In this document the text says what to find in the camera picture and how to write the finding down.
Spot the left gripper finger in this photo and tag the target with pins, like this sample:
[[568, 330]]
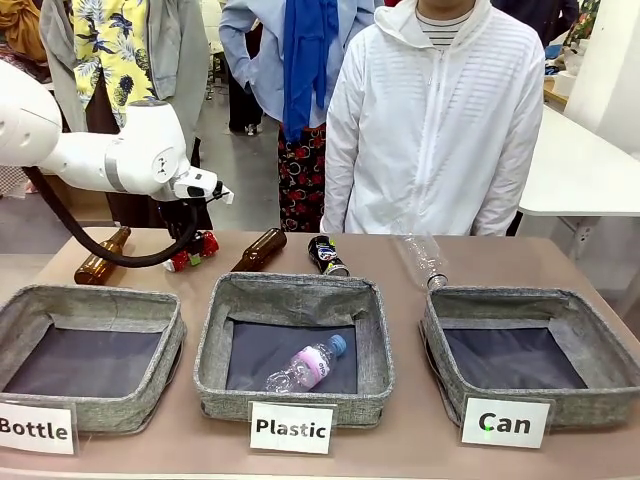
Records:
[[201, 245], [181, 245]]

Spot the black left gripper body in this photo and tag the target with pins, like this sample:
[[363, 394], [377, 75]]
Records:
[[177, 217]]

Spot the crushed red can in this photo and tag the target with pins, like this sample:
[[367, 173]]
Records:
[[212, 242]]

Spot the brown glass bottle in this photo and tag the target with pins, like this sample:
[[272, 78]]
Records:
[[262, 250], [102, 260]]

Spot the black drink can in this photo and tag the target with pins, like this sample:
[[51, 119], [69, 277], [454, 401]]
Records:
[[325, 255]]

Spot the large clear plastic bottle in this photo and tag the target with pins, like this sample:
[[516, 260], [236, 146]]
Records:
[[420, 255]]

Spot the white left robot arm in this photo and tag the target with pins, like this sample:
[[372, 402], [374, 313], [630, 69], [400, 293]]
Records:
[[140, 150]]

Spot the grey fabric basket plastic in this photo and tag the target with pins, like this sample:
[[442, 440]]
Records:
[[295, 300]]

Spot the grey fabric basket bottle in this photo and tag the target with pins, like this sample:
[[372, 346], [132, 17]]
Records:
[[90, 350]]

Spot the grey fabric basket can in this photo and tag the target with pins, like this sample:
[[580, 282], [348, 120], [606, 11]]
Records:
[[515, 360]]

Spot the white Can label sign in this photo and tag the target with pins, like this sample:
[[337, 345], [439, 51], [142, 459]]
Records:
[[505, 424]]

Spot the wooden shelf box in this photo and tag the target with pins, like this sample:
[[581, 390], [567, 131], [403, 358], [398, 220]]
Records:
[[75, 200]]

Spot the small pink-label plastic bottle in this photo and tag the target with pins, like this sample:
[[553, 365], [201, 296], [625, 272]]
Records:
[[310, 365]]

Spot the checkered cloth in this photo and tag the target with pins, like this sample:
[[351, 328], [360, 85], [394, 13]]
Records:
[[10, 180]]

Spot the person in yellow floral shirt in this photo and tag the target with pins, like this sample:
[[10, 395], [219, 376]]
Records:
[[110, 50]]

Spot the person with blue scarf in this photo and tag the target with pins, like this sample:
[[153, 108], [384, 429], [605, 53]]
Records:
[[270, 60]]

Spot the white Plastic label sign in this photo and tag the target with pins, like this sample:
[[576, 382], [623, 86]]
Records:
[[291, 428]]

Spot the white Bottle label sign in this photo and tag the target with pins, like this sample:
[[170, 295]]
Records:
[[35, 430]]

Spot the orange cloth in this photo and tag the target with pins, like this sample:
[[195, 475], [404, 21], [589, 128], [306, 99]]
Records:
[[20, 25]]

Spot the person in white hoodie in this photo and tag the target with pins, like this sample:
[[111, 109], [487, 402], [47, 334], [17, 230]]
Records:
[[435, 140]]

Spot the white side table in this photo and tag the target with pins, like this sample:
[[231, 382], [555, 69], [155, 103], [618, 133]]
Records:
[[580, 170]]

